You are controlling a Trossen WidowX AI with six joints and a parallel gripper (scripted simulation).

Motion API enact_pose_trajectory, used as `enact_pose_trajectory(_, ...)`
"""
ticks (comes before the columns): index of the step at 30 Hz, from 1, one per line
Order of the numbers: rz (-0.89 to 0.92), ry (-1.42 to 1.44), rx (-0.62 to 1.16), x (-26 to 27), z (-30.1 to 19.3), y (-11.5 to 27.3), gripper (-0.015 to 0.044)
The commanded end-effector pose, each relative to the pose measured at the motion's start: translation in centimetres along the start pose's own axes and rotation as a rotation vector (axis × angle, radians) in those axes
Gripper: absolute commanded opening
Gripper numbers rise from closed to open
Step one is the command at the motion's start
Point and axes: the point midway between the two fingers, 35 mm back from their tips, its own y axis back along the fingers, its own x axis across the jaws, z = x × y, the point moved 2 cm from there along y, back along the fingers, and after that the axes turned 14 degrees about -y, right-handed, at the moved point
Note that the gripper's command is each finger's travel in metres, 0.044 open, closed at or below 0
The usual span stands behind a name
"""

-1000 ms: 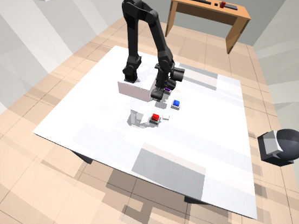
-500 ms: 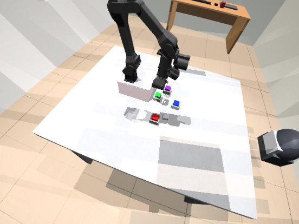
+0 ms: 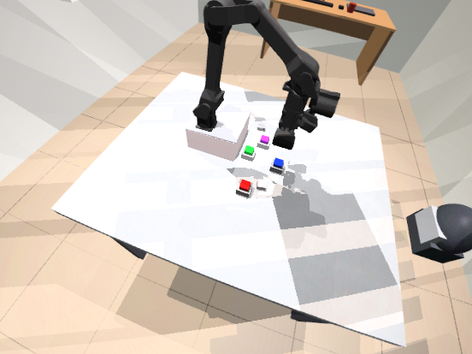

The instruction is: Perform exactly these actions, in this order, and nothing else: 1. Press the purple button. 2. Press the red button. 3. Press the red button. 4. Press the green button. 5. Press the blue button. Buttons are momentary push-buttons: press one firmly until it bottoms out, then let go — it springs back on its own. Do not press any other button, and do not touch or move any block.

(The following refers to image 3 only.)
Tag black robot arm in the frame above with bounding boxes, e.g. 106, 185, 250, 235
192, 0, 340, 133

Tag blue button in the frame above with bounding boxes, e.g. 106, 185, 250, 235
269, 158, 285, 174

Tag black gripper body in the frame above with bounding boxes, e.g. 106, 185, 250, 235
272, 104, 304, 150

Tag green button in grey housing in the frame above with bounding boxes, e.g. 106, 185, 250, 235
241, 145, 257, 162

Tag red button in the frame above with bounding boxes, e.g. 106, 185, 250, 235
235, 179, 253, 198

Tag purple button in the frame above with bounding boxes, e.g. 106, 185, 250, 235
257, 135, 271, 150

